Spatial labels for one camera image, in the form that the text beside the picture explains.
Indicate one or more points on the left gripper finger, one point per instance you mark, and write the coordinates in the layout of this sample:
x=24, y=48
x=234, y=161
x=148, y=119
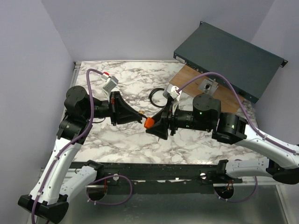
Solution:
x=120, y=120
x=124, y=109

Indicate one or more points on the small grey stand camera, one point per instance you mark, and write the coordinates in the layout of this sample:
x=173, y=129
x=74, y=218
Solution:
x=208, y=86

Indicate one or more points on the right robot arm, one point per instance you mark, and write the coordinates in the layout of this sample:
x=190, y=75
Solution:
x=280, y=160

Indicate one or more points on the black mounting rail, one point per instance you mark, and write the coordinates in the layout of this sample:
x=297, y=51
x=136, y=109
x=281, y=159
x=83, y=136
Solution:
x=154, y=179

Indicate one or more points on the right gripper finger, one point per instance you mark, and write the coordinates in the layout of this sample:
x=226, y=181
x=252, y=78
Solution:
x=158, y=129
x=161, y=118

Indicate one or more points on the orange padlock with keys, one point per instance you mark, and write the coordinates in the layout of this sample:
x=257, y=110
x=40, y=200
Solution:
x=149, y=122

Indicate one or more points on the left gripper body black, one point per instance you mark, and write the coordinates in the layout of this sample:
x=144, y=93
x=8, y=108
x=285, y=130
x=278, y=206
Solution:
x=112, y=112

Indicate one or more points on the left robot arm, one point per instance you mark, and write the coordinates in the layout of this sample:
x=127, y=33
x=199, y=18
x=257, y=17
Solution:
x=51, y=196

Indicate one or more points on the dark teal network switch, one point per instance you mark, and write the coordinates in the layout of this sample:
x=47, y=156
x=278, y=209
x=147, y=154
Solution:
x=246, y=66

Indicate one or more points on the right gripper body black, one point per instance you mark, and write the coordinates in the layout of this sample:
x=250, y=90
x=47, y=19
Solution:
x=173, y=120

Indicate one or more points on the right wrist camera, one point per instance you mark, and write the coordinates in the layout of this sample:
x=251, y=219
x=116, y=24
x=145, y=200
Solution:
x=172, y=91

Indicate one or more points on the wooden board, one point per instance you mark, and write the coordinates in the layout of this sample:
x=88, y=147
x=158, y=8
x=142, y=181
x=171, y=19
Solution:
x=224, y=94

